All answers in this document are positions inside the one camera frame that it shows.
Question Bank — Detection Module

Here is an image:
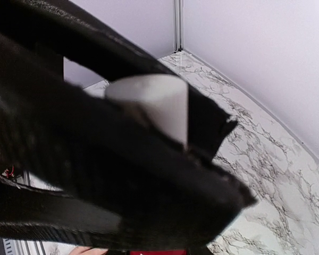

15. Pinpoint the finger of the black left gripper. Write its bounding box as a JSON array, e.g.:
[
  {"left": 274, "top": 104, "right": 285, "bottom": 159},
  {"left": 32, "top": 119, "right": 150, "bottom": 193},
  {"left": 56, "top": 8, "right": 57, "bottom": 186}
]
[
  {"left": 0, "top": 33, "right": 257, "bottom": 250},
  {"left": 5, "top": 1, "right": 237, "bottom": 159}
]

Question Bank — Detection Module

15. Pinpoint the left aluminium corner post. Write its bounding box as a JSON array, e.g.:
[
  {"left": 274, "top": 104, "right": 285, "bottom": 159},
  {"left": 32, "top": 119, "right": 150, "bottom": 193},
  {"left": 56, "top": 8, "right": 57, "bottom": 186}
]
[{"left": 173, "top": 0, "right": 184, "bottom": 52}]

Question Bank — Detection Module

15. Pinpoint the red nail polish bottle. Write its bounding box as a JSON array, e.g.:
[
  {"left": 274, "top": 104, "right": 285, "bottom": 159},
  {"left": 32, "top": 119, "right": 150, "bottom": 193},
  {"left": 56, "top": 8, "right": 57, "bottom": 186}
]
[{"left": 104, "top": 73, "right": 190, "bottom": 255}]

